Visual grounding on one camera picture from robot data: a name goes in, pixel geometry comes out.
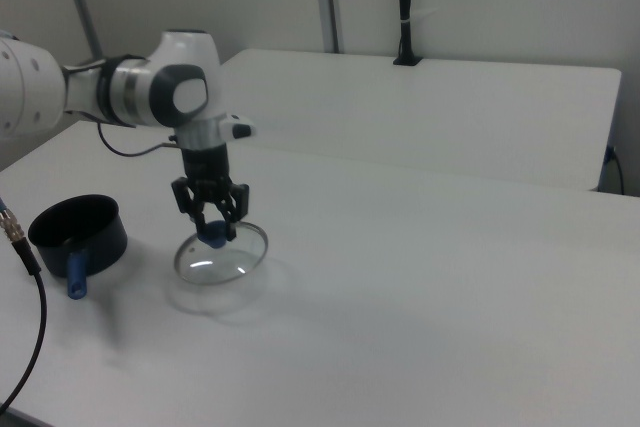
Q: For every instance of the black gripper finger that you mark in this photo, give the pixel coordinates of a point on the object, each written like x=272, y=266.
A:
x=192, y=204
x=234, y=207

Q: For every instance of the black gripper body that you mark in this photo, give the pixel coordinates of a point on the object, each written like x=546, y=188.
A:
x=206, y=164

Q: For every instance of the white zip tie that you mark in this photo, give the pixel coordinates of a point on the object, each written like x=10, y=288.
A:
x=417, y=16

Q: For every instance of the glass lid with blue knob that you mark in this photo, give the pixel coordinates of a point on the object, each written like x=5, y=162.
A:
x=220, y=269

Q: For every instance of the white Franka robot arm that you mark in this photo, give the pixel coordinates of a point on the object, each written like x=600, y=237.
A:
x=135, y=92

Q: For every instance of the white side table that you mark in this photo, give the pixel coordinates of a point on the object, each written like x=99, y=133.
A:
x=410, y=112

